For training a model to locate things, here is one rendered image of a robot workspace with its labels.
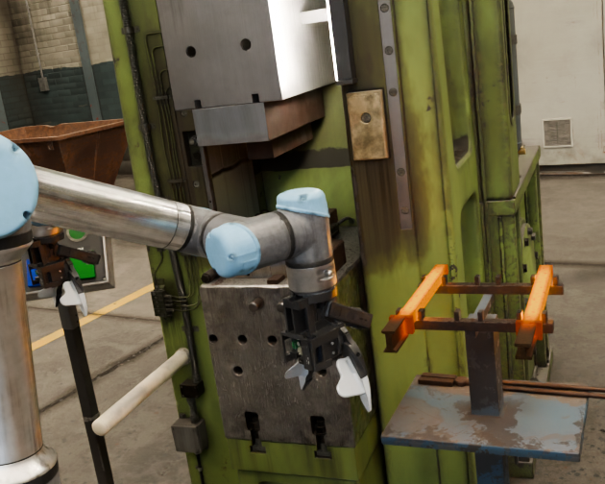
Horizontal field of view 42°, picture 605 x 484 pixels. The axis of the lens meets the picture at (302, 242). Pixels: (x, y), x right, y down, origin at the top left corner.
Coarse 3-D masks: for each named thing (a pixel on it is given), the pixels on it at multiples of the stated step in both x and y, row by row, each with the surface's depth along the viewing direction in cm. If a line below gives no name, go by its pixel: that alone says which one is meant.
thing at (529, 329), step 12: (540, 276) 167; (540, 288) 160; (528, 300) 155; (540, 300) 154; (528, 312) 148; (540, 312) 148; (516, 324) 143; (528, 324) 142; (540, 324) 142; (528, 336) 137; (540, 336) 142; (528, 348) 137
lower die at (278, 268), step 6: (330, 210) 235; (336, 210) 237; (330, 216) 232; (336, 216) 237; (330, 222) 232; (336, 222) 237; (336, 234) 237; (276, 264) 202; (282, 264) 201; (258, 270) 204; (264, 270) 204; (270, 270) 203; (276, 270) 202; (282, 270) 202; (240, 276) 207; (246, 276) 206; (252, 276) 205; (258, 276) 205; (264, 276) 204; (270, 276) 203
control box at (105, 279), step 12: (60, 240) 207; (72, 240) 206; (84, 240) 207; (96, 240) 207; (108, 240) 210; (96, 252) 206; (108, 252) 208; (24, 264) 205; (96, 264) 205; (108, 264) 206; (24, 276) 204; (96, 276) 204; (108, 276) 204; (36, 288) 203; (84, 288) 206; (96, 288) 208; (108, 288) 210
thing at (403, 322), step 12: (444, 264) 183; (432, 276) 177; (420, 288) 170; (432, 288) 170; (420, 300) 163; (408, 312) 157; (396, 324) 149; (408, 324) 153; (396, 336) 149; (396, 348) 147
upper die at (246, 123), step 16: (304, 96) 215; (320, 96) 227; (208, 112) 196; (224, 112) 195; (240, 112) 193; (256, 112) 192; (272, 112) 195; (288, 112) 204; (304, 112) 215; (320, 112) 226; (208, 128) 197; (224, 128) 196; (240, 128) 194; (256, 128) 193; (272, 128) 194; (288, 128) 204; (208, 144) 199; (224, 144) 197
